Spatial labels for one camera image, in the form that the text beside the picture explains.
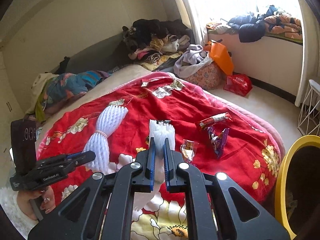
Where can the orange paper bag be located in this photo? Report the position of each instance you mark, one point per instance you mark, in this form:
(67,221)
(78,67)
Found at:
(220,55)

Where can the red bag on floor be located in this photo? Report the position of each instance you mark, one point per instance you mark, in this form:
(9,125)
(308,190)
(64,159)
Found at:
(239,84)

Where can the yellow rimmed trash bin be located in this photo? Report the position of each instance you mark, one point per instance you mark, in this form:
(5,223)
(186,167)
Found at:
(296,202)

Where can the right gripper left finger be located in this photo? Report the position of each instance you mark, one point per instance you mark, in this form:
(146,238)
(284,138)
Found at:
(101,208)

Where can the clear orange candy wrapper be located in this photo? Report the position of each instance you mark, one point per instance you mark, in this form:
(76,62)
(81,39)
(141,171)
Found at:
(188,150)

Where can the white wire stool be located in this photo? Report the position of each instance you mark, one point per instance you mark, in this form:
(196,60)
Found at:
(308,120)

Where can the floral laundry basket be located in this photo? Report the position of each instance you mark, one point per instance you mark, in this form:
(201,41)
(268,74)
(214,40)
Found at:
(208,77)

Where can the red floral blanket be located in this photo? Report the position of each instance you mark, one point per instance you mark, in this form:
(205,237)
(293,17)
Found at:
(250,157)

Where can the purple snack wrapper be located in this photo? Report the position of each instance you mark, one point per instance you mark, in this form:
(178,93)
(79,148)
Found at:
(217,141)

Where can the white foam net sleeve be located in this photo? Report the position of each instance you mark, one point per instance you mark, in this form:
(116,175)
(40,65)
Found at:
(159,131)

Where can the black tracker camera box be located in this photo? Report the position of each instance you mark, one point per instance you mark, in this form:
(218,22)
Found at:
(23,138)

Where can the white fleece sleeve forearm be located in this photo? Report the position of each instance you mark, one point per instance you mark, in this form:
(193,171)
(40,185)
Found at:
(21,222)

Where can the left sheer curtain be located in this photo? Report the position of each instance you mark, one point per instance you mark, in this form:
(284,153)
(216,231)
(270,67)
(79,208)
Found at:
(195,15)

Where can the orange patterned quilt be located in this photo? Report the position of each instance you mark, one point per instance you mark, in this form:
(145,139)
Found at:
(284,25)

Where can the left hand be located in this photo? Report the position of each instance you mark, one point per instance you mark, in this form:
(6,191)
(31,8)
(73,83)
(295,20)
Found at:
(45,201)

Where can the beige bed mattress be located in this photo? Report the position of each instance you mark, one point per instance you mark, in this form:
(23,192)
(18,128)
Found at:
(117,79)

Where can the grey headboard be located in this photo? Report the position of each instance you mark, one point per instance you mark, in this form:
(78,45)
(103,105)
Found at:
(104,55)

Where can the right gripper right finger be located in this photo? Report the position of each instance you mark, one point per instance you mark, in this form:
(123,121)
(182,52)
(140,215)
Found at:
(216,206)

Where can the red white candy wrapper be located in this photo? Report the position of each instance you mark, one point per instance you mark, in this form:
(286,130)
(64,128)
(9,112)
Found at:
(214,119)

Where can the pile of clothes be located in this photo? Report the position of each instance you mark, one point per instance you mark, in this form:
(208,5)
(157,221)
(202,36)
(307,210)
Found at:
(161,45)

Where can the right cream curtain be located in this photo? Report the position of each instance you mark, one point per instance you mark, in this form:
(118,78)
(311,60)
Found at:
(310,59)

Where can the dark blue jacket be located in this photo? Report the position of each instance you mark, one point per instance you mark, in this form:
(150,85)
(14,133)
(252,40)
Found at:
(249,27)

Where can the blue floral bedding bundle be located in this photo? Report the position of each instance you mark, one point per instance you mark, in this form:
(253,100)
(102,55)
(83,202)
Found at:
(51,92)

